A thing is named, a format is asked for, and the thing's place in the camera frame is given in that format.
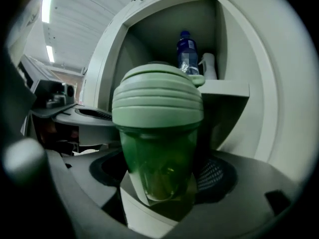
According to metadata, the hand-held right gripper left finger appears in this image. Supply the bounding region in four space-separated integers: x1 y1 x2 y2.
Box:
62 149 132 229

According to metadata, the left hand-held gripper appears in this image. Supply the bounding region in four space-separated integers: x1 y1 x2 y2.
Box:
18 54 121 146

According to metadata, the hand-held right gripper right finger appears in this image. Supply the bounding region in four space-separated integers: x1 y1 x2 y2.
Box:
173 149 301 239

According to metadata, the green cup with lid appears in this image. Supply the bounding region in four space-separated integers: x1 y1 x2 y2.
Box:
111 61 206 209

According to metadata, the grey metal locker cabinet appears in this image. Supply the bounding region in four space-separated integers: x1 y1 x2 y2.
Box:
83 0 309 166

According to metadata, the clear water bottle blue label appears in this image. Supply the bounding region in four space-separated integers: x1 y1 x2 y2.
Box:
176 30 200 76

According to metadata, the long ceiling light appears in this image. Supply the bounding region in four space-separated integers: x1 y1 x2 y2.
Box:
40 0 57 24
45 44 55 64

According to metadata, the person's white shirt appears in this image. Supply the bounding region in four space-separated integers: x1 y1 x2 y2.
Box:
7 0 44 62

